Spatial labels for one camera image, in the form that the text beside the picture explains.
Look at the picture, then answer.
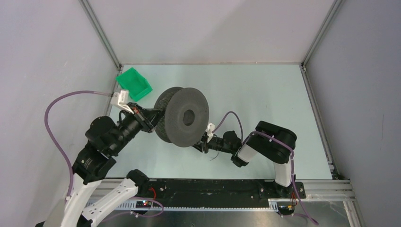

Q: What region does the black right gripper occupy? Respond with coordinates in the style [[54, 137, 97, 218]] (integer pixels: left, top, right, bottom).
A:
[[188, 131, 234, 154]]

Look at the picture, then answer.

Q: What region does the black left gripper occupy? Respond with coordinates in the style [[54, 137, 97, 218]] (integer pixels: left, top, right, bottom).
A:
[[111, 101, 166, 154]]

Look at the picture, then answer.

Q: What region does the dark grey cable spool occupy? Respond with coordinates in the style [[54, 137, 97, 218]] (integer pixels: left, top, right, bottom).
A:
[[154, 87, 209, 148]]

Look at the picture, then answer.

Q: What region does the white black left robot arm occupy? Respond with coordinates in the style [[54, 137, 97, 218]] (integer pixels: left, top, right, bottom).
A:
[[36, 106, 162, 227]]

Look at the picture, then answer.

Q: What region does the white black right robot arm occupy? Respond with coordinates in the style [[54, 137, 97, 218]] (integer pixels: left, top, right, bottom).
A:
[[193, 121, 297, 198]]

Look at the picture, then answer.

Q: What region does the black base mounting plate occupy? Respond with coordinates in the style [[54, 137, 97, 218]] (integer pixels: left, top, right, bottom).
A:
[[136, 178, 295, 209]]

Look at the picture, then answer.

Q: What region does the green plastic bin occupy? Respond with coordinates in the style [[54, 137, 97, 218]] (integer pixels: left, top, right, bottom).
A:
[[116, 68, 153, 102]]

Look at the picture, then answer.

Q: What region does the left controller circuit board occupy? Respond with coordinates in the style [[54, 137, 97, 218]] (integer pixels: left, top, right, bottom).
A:
[[135, 200, 153, 209]]

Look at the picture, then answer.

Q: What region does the controller circuit board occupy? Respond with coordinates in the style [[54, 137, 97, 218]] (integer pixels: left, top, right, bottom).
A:
[[277, 205, 296, 216], [135, 200, 153, 209]]

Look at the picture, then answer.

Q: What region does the right controller circuit board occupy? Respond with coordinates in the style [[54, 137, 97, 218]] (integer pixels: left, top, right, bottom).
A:
[[277, 205, 296, 216]]

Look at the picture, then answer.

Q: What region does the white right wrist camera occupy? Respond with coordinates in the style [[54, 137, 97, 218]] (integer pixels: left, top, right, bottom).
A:
[[205, 123, 216, 138]]

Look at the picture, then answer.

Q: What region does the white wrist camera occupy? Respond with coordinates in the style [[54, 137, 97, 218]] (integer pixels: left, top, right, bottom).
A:
[[110, 89, 134, 114], [205, 123, 216, 138]]

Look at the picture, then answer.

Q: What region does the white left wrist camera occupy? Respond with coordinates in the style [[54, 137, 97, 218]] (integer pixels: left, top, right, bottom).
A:
[[110, 89, 134, 114]]

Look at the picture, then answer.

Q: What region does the slotted white cable duct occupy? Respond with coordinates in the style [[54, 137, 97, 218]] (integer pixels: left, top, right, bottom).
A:
[[109, 200, 279, 212]]

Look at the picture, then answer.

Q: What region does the aluminium frame rail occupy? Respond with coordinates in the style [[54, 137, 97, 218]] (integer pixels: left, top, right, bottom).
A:
[[79, 0, 122, 71]]

